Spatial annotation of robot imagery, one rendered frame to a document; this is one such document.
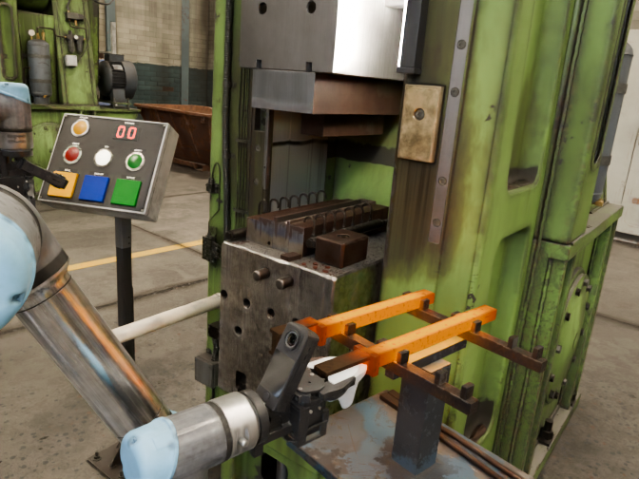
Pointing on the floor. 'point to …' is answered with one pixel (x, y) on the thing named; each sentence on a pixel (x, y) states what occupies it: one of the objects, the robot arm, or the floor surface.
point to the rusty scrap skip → (188, 116)
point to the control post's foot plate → (107, 462)
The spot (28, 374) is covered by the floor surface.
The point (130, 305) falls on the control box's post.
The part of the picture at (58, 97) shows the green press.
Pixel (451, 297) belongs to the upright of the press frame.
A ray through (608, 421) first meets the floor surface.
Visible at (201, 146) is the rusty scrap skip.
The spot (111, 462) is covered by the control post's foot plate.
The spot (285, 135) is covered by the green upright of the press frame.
